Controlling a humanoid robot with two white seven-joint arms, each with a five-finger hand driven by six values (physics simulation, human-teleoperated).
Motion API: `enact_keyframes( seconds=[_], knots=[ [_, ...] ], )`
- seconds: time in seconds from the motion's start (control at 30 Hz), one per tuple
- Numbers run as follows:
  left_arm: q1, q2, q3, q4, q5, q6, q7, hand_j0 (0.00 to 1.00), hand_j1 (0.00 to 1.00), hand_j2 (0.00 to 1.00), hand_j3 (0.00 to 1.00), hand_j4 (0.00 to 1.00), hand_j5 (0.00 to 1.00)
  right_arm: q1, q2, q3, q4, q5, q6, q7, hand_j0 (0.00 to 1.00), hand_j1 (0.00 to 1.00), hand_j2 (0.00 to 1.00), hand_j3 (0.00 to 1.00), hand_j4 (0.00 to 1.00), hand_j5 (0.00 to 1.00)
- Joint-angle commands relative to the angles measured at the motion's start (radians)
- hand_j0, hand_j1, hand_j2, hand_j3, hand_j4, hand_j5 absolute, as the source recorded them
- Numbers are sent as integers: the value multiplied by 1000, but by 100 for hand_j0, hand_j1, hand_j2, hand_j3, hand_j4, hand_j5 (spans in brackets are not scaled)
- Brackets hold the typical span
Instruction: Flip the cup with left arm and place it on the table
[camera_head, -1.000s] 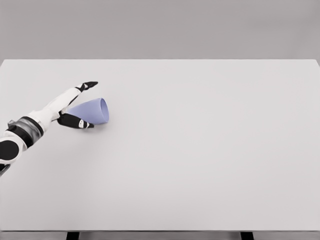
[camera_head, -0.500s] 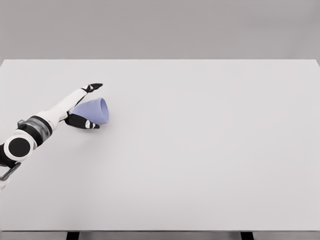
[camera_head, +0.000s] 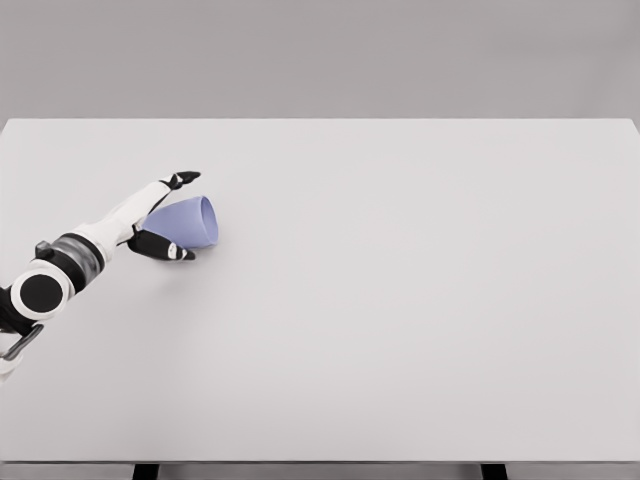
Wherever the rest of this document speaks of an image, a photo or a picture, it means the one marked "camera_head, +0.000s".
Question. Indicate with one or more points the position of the lavender cup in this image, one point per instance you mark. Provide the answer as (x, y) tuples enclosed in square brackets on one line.
[(186, 223)]

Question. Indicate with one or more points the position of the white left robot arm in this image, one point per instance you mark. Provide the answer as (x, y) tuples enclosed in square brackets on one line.
[(60, 270)]

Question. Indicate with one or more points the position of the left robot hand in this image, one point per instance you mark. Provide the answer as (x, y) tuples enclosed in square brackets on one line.
[(140, 206)]

